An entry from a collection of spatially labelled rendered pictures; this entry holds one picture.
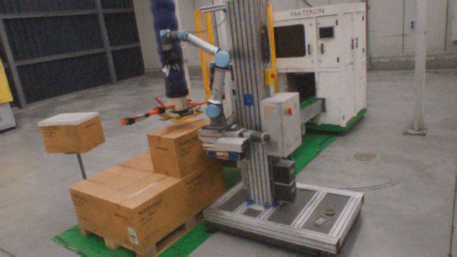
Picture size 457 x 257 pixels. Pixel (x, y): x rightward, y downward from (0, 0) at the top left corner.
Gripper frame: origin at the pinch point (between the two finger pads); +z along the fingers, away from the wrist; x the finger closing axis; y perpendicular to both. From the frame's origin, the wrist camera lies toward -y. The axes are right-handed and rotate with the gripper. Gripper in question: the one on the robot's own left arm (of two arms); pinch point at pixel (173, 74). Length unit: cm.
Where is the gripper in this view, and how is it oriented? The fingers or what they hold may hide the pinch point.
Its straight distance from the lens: 286.7
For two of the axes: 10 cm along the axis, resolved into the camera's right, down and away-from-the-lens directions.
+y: -8.3, -0.7, 5.5
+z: 1.2, 9.5, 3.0
